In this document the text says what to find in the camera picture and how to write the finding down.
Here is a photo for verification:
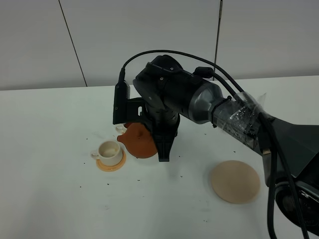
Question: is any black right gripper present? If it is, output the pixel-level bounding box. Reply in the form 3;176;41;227
126;98;180;162

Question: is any brown clay teapot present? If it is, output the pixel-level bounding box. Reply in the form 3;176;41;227
117;122;158;158

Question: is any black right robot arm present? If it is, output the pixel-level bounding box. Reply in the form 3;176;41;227
113;50;319;234

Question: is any beige round teapot saucer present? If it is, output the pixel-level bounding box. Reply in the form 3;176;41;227
210;160;261;204

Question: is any far white teacup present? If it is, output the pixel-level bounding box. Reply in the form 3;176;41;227
115;124;127;134

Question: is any white teacup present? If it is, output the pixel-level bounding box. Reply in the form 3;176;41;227
115;124;127;134
90;141;124;166

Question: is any near white teacup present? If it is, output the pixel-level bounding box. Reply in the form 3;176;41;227
90;141;124;166

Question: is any near orange coaster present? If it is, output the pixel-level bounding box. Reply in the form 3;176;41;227
96;150;126;172

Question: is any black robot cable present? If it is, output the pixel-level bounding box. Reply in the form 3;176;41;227
119;50;311;239

